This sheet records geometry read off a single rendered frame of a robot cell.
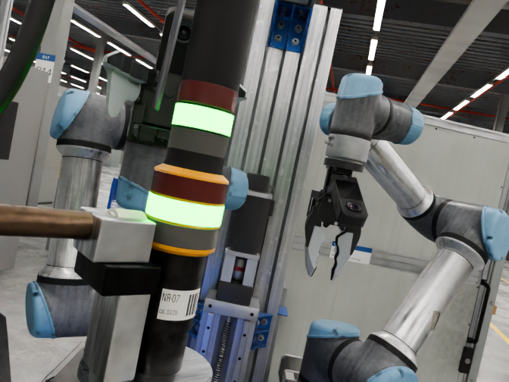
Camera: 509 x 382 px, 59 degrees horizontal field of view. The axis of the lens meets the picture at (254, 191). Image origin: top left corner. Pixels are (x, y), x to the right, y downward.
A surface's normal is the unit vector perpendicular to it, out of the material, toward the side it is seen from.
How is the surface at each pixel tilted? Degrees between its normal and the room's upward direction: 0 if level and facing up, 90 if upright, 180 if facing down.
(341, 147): 90
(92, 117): 83
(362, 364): 56
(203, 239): 90
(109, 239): 90
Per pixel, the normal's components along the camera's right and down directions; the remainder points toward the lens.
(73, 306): 0.64, -0.04
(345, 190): 0.18, -0.80
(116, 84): 0.94, 0.28
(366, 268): 0.11, 0.08
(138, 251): 0.65, 0.18
